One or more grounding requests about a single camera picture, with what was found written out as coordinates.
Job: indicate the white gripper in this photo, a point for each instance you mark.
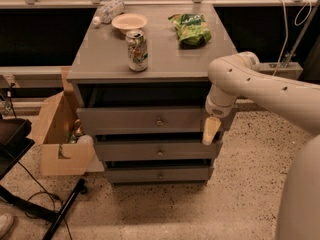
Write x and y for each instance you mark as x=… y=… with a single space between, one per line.
x=216 y=110

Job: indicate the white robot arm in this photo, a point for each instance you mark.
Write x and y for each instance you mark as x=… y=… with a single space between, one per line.
x=297 y=102

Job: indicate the grey drawer cabinet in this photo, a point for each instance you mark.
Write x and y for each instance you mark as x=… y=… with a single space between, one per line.
x=175 y=76

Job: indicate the grey bottom drawer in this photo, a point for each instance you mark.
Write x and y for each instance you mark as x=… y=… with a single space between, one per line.
x=159 y=174

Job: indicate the grey middle drawer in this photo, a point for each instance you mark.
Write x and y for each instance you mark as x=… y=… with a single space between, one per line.
x=151 y=150

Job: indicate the metal railing beam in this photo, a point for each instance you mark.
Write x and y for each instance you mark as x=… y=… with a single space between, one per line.
x=52 y=76

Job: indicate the green chip bag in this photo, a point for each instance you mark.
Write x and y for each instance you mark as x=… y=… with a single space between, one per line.
x=192 y=29

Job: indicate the crushed soda can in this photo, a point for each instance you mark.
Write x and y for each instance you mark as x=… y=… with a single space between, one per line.
x=137 y=50

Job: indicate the beige paper bowl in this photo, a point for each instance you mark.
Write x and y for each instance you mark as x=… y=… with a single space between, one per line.
x=129 y=21

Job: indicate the bottles inside cardboard box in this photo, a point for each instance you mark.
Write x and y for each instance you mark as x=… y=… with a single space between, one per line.
x=77 y=134

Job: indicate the clear plastic water bottle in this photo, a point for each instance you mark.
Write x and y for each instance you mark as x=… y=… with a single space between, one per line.
x=106 y=13

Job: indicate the cardboard box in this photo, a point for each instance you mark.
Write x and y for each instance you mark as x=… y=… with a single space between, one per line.
x=55 y=120

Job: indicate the white shoe tip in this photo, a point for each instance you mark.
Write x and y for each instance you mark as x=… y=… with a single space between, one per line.
x=6 y=222

